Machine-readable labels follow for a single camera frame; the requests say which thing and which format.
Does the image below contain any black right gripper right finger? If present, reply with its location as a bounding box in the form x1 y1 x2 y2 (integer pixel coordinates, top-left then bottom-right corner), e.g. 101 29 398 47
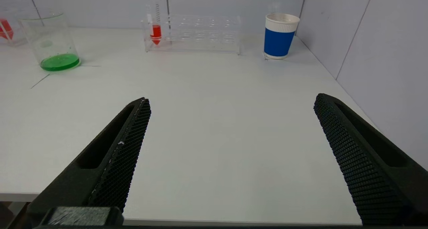
313 93 428 225

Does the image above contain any clear glass beaker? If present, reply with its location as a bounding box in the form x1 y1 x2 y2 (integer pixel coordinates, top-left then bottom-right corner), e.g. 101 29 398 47
19 11 82 72

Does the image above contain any clear acrylic test tube rack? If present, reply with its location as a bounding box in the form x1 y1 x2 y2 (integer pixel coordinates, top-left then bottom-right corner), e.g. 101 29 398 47
142 13 242 55
0 8 30 47

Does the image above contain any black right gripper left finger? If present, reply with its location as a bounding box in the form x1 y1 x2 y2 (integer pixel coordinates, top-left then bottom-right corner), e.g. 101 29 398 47
26 97 152 220

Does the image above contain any test tube with red pigment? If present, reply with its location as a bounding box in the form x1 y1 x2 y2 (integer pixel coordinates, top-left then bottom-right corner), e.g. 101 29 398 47
146 3 165 46
0 18 15 41

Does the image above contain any white paper cup blue sleeve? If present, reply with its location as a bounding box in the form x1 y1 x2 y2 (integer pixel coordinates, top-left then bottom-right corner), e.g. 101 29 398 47
263 13 301 60

